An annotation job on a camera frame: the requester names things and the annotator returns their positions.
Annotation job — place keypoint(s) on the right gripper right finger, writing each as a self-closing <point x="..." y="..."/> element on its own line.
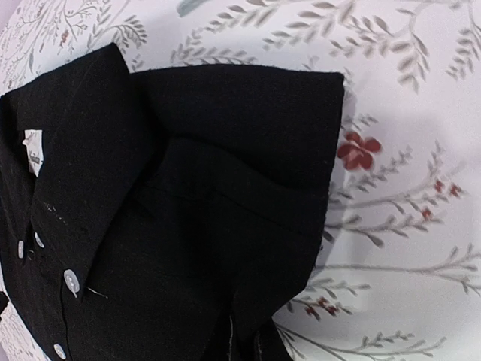
<point x="269" y="345"/>

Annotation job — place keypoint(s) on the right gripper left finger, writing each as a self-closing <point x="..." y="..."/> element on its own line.
<point x="223" y="340"/>

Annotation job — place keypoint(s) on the floral patterned tablecloth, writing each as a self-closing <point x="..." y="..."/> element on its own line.
<point x="398" y="275"/>

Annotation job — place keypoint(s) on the black long sleeve shirt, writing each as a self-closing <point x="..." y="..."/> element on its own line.
<point x="136" y="209"/>

